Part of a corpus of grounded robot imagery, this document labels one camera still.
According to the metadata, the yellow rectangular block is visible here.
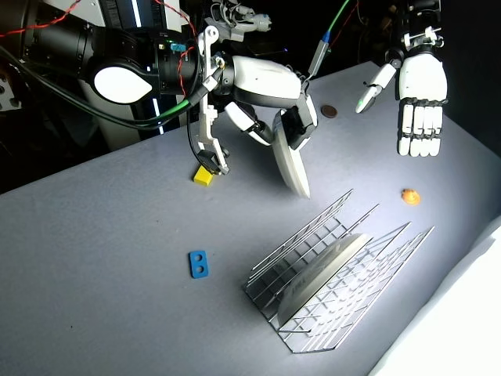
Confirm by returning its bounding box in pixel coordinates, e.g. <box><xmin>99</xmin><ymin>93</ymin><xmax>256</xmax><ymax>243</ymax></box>
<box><xmin>193</xmin><ymin>164</ymin><xmax>215</xmax><ymax>186</ymax></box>

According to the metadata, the silver wire dish rack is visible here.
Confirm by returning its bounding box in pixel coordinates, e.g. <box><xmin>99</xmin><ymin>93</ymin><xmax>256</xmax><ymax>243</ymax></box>
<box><xmin>242</xmin><ymin>189</ymin><xmax>435</xmax><ymax>355</ymax></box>

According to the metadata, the orange swirl cookie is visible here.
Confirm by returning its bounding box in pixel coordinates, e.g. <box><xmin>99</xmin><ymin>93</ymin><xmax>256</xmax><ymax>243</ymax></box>
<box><xmin>402</xmin><ymin>188</ymin><xmax>422</xmax><ymax>207</ymax></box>

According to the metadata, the white plate with dark rim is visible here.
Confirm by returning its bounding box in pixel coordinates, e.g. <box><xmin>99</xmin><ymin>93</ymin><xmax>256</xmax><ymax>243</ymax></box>
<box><xmin>276</xmin><ymin>233</ymin><xmax>375</xmax><ymax>326</ymax></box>
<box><xmin>271</xmin><ymin>109</ymin><xmax>312</xmax><ymax>200</ymax></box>

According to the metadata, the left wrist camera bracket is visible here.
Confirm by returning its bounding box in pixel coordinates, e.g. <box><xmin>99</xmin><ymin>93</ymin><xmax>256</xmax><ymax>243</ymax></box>
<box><xmin>402</xmin><ymin>25</ymin><xmax>445</xmax><ymax>51</ymax></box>

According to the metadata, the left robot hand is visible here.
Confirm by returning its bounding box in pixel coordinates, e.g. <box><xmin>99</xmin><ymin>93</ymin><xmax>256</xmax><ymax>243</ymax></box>
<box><xmin>355</xmin><ymin>47</ymin><xmax>449</xmax><ymax>158</ymax></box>

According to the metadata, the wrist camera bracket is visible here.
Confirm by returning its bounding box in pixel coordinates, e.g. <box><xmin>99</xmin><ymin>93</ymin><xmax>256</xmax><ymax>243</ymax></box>
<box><xmin>402</xmin><ymin>25</ymin><xmax>445</xmax><ymax>51</ymax></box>
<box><xmin>193</xmin><ymin>25</ymin><xmax>231</xmax><ymax>176</ymax></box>

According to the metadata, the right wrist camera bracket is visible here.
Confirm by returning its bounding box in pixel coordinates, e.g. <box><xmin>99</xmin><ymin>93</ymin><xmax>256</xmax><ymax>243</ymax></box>
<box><xmin>193</xmin><ymin>25</ymin><xmax>231</xmax><ymax>176</ymax></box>

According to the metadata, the white mechanical device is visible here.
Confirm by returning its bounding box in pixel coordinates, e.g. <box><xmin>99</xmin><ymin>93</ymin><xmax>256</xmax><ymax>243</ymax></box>
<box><xmin>211</xmin><ymin>0</ymin><xmax>273</xmax><ymax>42</ymax></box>

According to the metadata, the blue block with two holes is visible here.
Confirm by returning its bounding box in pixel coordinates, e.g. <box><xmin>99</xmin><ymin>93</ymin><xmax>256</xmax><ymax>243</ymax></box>
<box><xmin>189</xmin><ymin>250</ymin><xmax>210</xmax><ymax>280</ymax></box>

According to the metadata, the grey plug with green cable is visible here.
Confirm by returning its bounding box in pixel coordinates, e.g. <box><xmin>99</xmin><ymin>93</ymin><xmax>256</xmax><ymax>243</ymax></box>
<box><xmin>308</xmin><ymin>0</ymin><xmax>351</xmax><ymax>79</ymax></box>

